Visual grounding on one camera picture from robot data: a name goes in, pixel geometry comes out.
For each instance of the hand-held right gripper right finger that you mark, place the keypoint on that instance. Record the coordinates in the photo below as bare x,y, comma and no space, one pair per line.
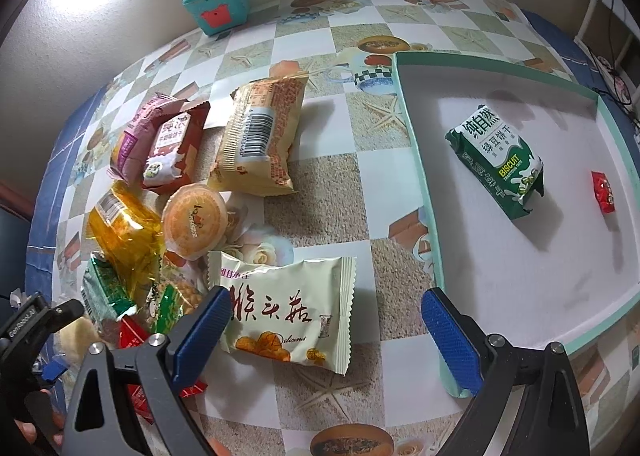
450,341

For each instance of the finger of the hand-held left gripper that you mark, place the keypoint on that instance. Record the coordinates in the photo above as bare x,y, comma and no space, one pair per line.
52,372

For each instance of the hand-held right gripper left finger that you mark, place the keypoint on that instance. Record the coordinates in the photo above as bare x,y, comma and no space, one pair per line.
200,336

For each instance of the clear pastry pack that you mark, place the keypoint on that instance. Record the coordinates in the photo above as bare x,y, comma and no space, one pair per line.
75,338

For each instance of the clear peanut snack pack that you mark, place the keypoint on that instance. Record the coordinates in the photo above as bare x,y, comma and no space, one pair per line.
167,303

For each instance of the red snack packet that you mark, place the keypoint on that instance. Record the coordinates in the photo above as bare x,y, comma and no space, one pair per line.
131,336

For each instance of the white tray with teal rim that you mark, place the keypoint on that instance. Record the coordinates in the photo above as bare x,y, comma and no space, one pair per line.
500,261

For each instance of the cream snack packet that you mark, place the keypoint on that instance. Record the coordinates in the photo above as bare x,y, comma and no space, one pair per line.
290,306

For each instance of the green foil snack packet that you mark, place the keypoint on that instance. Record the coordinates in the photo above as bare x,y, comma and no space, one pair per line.
105,291

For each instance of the orange jelly cup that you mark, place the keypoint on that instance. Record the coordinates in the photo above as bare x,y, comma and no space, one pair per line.
192,221

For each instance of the person's left hand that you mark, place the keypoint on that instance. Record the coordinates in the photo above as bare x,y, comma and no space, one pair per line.
27,432

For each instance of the yellow snack packet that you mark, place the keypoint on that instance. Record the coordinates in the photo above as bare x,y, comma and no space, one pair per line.
120,226

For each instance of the green white biscuit packet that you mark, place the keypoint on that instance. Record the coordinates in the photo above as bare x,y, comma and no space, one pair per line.
500,171

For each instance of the red-brown snack packet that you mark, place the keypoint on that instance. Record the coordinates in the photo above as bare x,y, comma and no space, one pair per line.
175,146

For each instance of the checkered patterned tablecloth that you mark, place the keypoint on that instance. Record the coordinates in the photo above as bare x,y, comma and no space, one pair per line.
350,176

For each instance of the tan snack packet with barcode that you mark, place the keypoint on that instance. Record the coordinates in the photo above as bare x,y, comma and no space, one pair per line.
260,136

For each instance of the pink snack packet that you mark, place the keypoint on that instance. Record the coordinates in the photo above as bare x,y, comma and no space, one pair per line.
132,134

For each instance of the small red candy packet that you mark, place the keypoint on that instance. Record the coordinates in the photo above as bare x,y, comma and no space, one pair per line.
602,191

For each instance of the teal storage box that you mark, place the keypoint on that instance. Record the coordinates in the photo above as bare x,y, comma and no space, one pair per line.
215,6

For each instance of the white metal rack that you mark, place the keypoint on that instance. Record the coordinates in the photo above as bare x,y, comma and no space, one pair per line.
595,6

